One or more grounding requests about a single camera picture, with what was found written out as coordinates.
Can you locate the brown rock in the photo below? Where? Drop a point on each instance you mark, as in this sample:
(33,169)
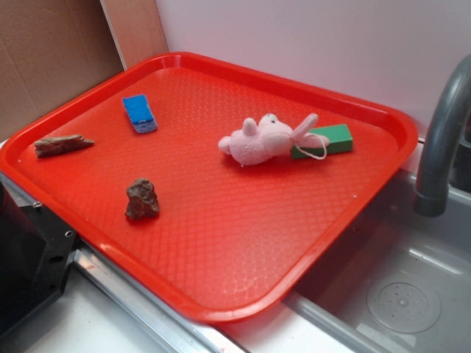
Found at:
(142,200)

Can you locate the pink plush bunny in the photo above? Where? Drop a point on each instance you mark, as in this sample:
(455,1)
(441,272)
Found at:
(258,142)

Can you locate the grey toy sink basin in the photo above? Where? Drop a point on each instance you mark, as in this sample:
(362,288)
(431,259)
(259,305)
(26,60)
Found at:
(394,281)

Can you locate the flat brown wood piece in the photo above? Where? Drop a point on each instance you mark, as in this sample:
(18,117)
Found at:
(53,146)

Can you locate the blue sponge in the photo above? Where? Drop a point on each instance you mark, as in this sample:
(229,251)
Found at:
(139,114)

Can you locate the grey toy faucet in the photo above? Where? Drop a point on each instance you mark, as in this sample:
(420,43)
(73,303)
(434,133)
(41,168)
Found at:
(445,159)

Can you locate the brown cardboard panel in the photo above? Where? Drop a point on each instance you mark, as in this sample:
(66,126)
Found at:
(51,52)

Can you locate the red plastic tray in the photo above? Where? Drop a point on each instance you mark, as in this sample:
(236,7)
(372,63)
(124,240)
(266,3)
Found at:
(229,240)

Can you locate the green rectangular block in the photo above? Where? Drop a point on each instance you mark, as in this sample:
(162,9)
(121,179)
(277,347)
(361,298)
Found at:
(340,140)

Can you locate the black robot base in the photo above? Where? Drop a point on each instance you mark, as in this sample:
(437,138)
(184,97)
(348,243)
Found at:
(36,253)

